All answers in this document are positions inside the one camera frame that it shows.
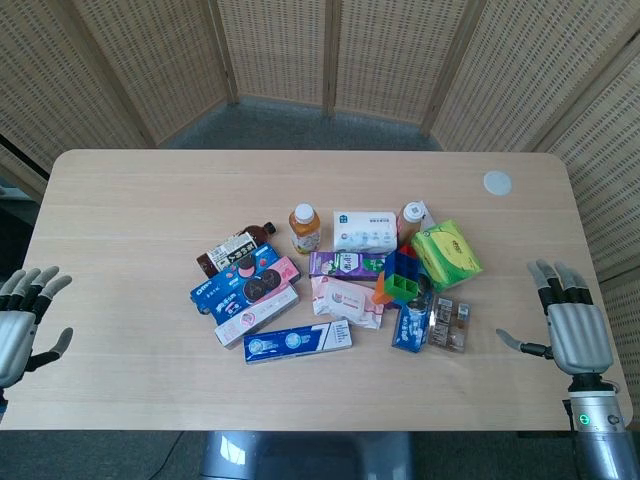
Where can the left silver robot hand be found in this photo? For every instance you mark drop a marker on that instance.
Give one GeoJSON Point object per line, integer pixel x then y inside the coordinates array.
{"type": "Point", "coordinates": [12, 340]}

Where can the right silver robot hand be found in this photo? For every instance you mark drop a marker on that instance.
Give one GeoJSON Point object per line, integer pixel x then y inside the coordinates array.
{"type": "Point", "coordinates": [580, 335]}

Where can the dark tea bottle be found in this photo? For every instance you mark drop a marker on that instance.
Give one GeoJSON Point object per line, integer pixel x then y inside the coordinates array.
{"type": "Point", "coordinates": [235, 250]}

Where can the blue strawberry Oreo box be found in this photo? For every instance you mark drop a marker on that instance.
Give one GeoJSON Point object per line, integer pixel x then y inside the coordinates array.
{"type": "Point", "coordinates": [250, 257]}

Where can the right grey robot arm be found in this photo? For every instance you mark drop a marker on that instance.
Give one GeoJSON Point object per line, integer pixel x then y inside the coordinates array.
{"type": "Point", "coordinates": [600, 430]}

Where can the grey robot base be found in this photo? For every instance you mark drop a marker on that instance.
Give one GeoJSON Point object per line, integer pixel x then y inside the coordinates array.
{"type": "Point", "coordinates": [305, 457]}

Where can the clear plastic snack pack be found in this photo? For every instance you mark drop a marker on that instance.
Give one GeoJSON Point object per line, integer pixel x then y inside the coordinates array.
{"type": "Point", "coordinates": [450, 325]}

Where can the blue and pink Oreo box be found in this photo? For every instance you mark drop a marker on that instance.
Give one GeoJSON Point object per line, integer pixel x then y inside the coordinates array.
{"type": "Point", "coordinates": [250, 290]}

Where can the pink toothpaste box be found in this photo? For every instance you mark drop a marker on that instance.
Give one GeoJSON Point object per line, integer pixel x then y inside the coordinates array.
{"type": "Point", "coordinates": [255, 320]}

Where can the blue toothpaste box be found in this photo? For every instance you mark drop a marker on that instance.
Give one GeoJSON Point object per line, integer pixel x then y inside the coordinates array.
{"type": "Point", "coordinates": [297, 342]}

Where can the woven rattan screen panel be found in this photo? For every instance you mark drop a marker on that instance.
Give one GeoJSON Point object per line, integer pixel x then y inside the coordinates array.
{"type": "Point", "coordinates": [605, 175]}
{"type": "Point", "coordinates": [45, 90]}
{"type": "Point", "coordinates": [160, 65]}
{"type": "Point", "coordinates": [625, 330]}
{"type": "Point", "coordinates": [275, 50]}
{"type": "Point", "coordinates": [520, 70]}
{"type": "Point", "coordinates": [395, 55]}

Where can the green tissue pack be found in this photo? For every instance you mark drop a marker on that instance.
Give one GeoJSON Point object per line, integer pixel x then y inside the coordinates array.
{"type": "Point", "coordinates": [447, 255]}

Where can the blue snack pack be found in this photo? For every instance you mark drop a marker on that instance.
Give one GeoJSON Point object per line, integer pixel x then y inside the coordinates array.
{"type": "Point", "coordinates": [411, 325]}

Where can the green building block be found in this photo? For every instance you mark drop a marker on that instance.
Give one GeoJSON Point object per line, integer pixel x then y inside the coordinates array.
{"type": "Point", "coordinates": [402, 287]}

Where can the white card behind bottle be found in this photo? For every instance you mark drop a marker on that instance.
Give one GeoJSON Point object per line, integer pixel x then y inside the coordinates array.
{"type": "Point", "coordinates": [429, 215]}

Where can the red building block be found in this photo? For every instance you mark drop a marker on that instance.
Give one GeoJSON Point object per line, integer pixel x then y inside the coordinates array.
{"type": "Point", "coordinates": [407, 248]}

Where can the blue building block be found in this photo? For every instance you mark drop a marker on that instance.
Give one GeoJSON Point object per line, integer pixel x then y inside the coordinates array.
{"type": "Point", "coordinates": [400, 262]}

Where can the orange building block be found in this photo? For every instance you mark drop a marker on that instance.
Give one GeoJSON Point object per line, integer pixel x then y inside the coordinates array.
{"type": "Point", "coordinates": [381, 290]}

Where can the brown drink bottle white cap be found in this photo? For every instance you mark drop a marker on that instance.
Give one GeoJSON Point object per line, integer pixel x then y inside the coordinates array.
{"type": "Point", "coordinates": [410, 220]}

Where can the pink wet wipes pack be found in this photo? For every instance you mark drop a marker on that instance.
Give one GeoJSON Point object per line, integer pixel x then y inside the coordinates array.
{"type": "Point", "coordinates": [345, 300]}

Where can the white tissue pack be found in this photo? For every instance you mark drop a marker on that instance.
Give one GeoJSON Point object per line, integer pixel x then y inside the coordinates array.
{"type": "Point", "coordinates": [365, 230]}

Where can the purple milk carton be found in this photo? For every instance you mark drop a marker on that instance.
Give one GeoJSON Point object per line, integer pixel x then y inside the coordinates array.
{"type": "Point", "coordinates": [345, 265]}

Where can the orange juice bottle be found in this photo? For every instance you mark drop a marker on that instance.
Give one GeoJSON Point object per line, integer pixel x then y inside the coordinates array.
{"type": "Point", "coordinates": [304, 232]}

